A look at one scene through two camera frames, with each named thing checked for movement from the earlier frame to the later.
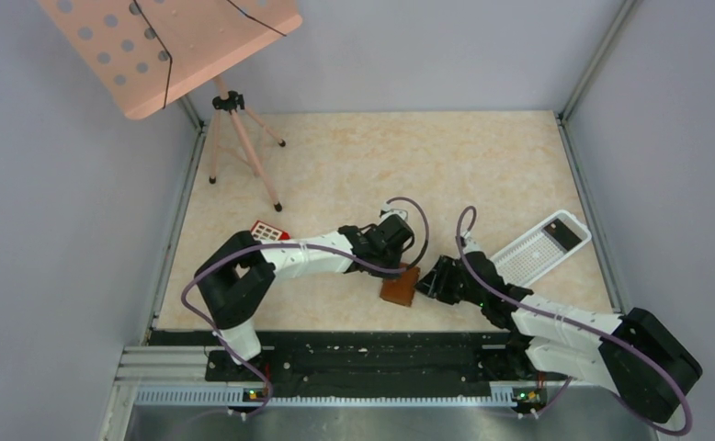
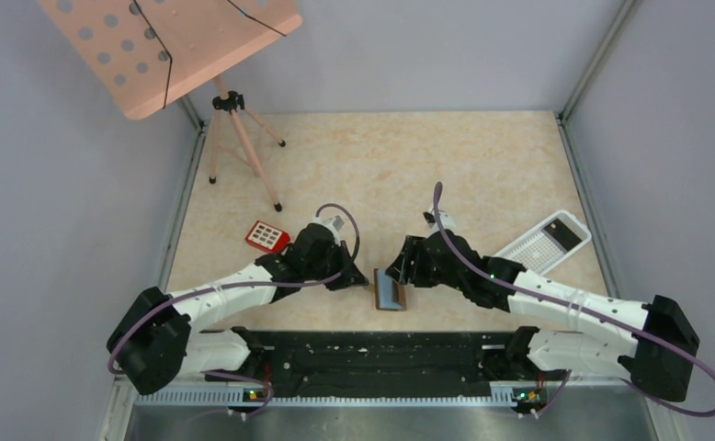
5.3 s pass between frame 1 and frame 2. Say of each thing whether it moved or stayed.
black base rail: stayed
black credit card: stayed
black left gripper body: moved
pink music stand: stayed
